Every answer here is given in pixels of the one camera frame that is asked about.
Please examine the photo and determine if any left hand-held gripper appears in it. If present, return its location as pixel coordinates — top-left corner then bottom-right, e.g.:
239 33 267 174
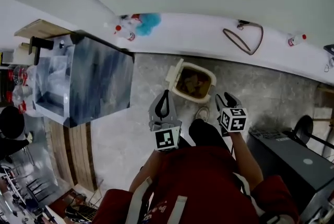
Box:
148 89 182 152

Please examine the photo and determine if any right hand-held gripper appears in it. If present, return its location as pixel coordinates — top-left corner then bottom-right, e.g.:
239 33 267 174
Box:
215 92 248 137

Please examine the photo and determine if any cream pedal trash bin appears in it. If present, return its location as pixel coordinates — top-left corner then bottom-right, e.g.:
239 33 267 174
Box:
165 58 217 103

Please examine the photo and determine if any person's right forearm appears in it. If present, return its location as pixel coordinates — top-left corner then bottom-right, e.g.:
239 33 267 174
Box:
229 131 264 190

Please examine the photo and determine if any person's left forearm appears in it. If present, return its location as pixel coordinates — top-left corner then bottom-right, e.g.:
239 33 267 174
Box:
129 149 168 192

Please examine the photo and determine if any person's right shoe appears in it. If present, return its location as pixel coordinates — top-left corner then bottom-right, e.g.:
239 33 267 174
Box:
195 107 210 122

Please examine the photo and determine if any person's left leg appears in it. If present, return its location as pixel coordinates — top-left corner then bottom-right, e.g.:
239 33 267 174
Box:
178 136 195 150

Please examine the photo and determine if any person's leg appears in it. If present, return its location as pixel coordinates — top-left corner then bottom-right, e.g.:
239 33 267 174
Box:
178 136 195 150
188 118 232 156

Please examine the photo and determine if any person's right leg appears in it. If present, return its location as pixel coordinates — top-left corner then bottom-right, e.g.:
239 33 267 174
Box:
188 118 232 156

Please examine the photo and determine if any brown paper waste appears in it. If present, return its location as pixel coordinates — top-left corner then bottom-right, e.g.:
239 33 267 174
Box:
177 67 211 95

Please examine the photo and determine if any brown belt loop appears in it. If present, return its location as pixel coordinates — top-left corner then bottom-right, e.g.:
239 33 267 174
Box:
222 21 264 56

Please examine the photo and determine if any black round-base stand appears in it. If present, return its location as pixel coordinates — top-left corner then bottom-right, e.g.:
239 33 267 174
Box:
296 114 334 150

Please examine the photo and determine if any person's red shirt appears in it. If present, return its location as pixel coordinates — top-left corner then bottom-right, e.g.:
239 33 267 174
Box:
91 146 300 224

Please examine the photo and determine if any black cabinet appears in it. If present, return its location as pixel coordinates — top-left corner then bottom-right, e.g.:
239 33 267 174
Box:
246 127 334 218

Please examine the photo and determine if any clear bottle with red cap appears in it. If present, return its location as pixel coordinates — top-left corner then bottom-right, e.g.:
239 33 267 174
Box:
114 25 136 42
121 14 143 27

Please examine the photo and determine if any blue cloth with spray bottles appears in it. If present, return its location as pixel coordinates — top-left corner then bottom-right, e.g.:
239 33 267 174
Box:
136 13 162 37

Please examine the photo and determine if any white bottle with red cap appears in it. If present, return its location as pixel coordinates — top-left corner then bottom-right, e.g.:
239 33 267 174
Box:
288 33 307 48

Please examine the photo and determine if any wooden slat platform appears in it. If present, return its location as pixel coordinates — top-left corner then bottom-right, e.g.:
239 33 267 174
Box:
48 122 98 192

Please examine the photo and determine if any wooden stool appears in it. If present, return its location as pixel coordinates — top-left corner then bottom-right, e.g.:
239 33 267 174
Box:
317 84 334 124

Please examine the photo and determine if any wooden board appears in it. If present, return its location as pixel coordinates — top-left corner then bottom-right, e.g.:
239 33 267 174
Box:
14 18 73 38

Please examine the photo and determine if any white foam box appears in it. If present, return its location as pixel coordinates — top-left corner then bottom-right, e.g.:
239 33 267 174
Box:
13 46 34 62

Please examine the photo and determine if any black shelf rack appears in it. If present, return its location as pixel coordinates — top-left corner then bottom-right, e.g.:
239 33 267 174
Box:
0 66 14 108

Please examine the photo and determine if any black shoulder strap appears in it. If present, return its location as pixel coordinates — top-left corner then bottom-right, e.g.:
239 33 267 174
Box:
232 172 281 223

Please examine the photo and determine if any grey chest strap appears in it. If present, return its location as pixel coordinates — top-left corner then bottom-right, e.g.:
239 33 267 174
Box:
169 195 188 224
126 176 153 224

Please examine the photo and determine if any small grey bottle with ring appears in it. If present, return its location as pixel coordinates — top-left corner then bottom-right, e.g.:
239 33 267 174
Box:
324 57 334 73

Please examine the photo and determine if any black wire basket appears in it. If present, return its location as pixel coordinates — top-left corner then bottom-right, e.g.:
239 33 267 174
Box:
65 193 102 223

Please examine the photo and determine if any black L-shaped bracket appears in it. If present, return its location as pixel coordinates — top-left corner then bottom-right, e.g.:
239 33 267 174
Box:
28 36 54 66

